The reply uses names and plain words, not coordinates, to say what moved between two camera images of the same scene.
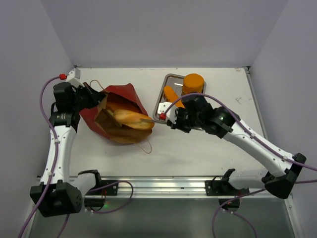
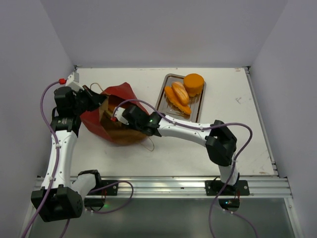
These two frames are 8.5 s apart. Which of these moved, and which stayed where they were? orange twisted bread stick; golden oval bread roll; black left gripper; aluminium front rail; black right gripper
Moved: golden oval bread roll; black right gripper
Stayed: orange twisted bread stick; aluminium front rail; black left gripper
